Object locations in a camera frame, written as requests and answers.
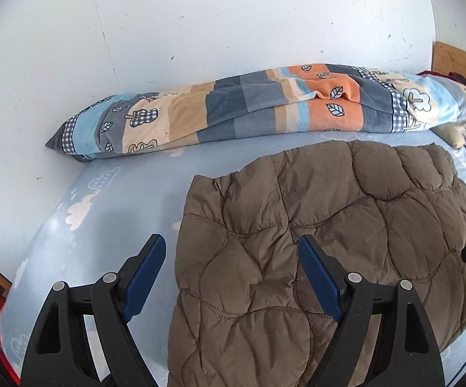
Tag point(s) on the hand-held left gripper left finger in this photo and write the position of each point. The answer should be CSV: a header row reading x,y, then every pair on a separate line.
x,y
142,280

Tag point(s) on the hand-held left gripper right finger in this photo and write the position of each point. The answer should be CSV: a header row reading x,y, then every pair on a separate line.
x,y
321,278

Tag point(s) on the brown quilted hooded jacket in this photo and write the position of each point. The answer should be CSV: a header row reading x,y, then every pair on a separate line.
x,y
297,193

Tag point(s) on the light blue cloud bed sheet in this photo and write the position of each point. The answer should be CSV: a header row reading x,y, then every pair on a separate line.
x,y
128,201

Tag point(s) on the beige printed pillow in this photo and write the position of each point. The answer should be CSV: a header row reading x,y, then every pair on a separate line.
x,y
454,137

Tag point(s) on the dark red cloth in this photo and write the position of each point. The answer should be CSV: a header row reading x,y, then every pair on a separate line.
x,y
454,76

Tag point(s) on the patchwork fleece blanket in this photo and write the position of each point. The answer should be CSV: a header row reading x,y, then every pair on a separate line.
x,y
257,105

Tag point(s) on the wooden headboard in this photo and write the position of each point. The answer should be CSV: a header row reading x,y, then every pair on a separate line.
x,y
454,60

